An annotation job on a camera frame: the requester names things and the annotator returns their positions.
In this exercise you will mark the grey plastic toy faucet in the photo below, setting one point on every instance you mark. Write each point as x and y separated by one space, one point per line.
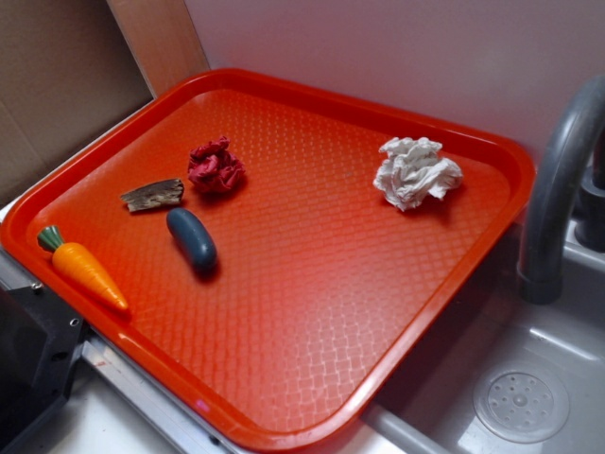
570 177

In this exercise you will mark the brown cardboard panel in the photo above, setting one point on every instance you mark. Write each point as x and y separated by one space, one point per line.
67 76

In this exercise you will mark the crumpled red paper ball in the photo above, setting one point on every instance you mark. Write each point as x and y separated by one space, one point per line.
212 168

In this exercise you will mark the black metal bracket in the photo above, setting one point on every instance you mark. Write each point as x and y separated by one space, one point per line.
40 337

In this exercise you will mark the dark green plastic pickle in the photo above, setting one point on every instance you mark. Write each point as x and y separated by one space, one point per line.
193 239

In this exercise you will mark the brown wood bark piece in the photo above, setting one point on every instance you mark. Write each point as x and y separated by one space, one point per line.
154 195

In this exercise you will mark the crumpled white paper ball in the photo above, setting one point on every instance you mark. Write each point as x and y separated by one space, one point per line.
412 170

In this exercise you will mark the light wooden board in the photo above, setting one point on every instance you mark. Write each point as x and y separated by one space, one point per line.
162 39

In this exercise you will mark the orange plastic toy carrot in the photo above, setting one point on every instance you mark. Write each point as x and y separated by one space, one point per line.
79 266

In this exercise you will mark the orange plastic serving tray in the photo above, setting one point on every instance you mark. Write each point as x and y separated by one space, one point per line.
321 286

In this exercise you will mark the grey plastic toy sink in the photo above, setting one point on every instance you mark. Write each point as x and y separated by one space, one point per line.
495 374

